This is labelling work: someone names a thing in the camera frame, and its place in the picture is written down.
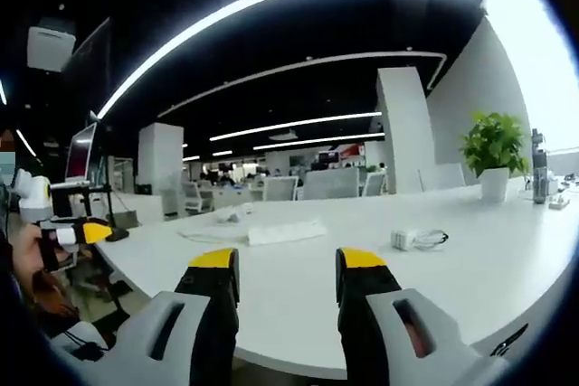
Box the white ceiling unit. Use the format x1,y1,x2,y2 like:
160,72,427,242
26,16,77,73

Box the straight ceiling light strip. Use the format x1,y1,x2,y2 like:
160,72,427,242
252,132,386,152
209,110,384,143

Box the white mesh office chair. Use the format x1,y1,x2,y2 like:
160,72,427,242
261,175,300,202
361,171,388,198
180,181,214,216

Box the white charger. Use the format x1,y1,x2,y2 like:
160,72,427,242
390,229,421,252

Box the computer monitor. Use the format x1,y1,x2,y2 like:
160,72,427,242
64,122,100,182

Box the green potted plant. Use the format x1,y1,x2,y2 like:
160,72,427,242
458,110,531,202

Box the white power strip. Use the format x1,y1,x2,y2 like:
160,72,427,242
247,219,327,248

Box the person's left hand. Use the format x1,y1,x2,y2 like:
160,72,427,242
11,221,60,281

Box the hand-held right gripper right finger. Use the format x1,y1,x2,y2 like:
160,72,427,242
335,247,510,386

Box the long curved ceiling light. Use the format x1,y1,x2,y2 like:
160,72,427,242
96,0,479,119

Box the white desk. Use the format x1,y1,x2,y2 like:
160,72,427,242
92,174,579,381

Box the white charger cable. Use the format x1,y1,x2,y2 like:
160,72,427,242
413,229,450,252

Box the dark water bottle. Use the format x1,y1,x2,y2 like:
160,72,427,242
530,128,549,205

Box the small white desk items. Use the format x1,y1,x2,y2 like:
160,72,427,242
548,190,572,212

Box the white power strip cable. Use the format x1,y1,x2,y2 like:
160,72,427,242
176,228,251,245

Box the white cloth bundle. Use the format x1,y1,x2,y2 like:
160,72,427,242
215,203,255,225

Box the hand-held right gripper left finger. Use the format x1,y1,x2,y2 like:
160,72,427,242
97,248,242,386

